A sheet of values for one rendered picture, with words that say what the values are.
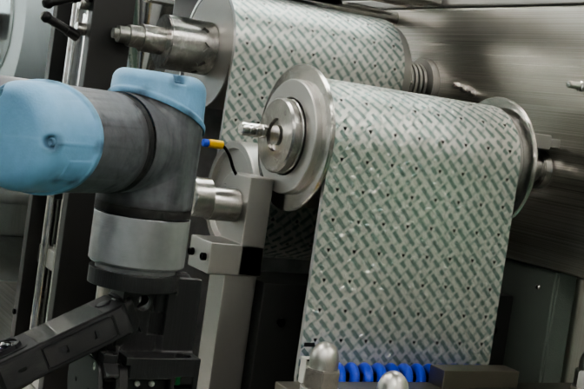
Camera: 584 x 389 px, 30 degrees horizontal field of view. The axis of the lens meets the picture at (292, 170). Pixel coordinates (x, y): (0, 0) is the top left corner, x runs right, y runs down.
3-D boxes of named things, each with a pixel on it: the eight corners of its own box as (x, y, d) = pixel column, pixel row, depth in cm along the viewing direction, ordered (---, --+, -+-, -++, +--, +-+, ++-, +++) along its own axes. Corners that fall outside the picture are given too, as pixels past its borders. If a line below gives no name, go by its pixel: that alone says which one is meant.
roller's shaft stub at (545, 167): (477, 180, 123) (483, 141, 123) (524, 186, 127) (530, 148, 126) (502, 185, 119) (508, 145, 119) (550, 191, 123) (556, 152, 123)
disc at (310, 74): (248, 201, 115) (268, 62, 115) (253, 201, 115) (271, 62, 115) (320, 220, 102) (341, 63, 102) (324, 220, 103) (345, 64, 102)
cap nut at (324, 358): (292, 385, 99) (299, 336, 98) (326, 385, 100) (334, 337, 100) (312, 396, 95) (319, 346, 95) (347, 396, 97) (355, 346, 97)
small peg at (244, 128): (244, 129, 107) (238, 137, 108) (269, 133, 108) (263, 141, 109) (242, 118, 108) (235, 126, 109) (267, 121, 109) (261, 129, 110)
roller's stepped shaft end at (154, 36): (106, 46, 126) (109, 18, 126) (154, 54, 129) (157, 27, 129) (116, 46, 123) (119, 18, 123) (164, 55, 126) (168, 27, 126)
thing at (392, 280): (294, 378, 105) (321, 188, 104) (483, 379, 117) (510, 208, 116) (295, 379, 105) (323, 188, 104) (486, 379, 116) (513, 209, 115)
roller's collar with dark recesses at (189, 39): (147, 67, 130) (155, 14, 130) (193, 74, 133) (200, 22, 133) (168, 69, 125) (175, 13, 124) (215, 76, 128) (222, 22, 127)
